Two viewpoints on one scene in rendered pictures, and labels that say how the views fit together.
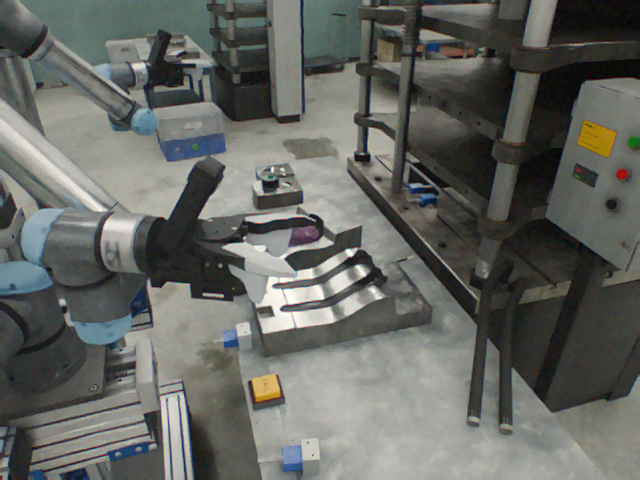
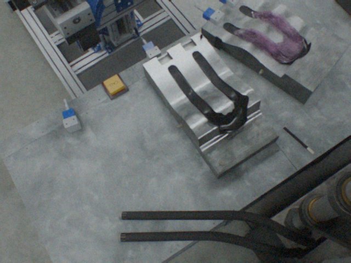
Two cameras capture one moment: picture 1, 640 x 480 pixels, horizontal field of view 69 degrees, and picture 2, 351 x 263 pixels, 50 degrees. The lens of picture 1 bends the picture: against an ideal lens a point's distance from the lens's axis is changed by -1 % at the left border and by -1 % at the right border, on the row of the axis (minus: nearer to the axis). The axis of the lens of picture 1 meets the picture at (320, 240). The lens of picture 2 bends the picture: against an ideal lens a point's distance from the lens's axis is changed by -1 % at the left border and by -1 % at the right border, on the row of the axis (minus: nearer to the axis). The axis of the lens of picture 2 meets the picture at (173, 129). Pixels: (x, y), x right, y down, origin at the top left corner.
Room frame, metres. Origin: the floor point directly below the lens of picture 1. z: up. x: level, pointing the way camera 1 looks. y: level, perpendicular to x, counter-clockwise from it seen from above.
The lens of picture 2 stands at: (0.88, -0.60, 2.12)
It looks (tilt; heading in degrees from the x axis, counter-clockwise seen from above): 69 degrees down; 80
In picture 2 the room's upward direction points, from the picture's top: 7 degrees counter-clockwise
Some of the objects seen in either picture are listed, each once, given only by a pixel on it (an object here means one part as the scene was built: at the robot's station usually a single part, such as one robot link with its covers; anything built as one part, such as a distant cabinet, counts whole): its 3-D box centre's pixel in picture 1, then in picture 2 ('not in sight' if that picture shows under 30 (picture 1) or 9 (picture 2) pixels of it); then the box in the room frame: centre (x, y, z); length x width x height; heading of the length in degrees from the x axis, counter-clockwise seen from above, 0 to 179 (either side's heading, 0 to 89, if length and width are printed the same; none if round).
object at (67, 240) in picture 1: (77, 241); not in sight; (0.51, 0.31, 1.43); 0.11 x 0.08 x 0.09; 83
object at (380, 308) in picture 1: (338, 294); (208, 99); (1.12, -0.05, 0.87); 0.50 x 0.26 x 0.14; 106
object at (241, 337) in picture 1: (227, 339); (148, 47); (0.97, 0.26, 0.83); 0.13 x 0.05 x 0.05; 105
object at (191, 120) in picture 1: (188, 121); not in sight; (4.59, 1.31, 0.32); 0.60 x 0.40 x 0.22; 116
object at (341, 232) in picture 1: (284, 241); (271, 39); (1.44, 0.13, 0.86); 0.50 x 0.26 x 0.11; 123
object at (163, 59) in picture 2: (266, 317); (164, 60); (1.01, 0.15, 0.87); 0.05 x 0.05 x 0.04; 16
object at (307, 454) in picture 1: (288, 458); (68, 113); (0.61, 0.07, 0.83); 0.13 x 0.05 x 0.05; 95
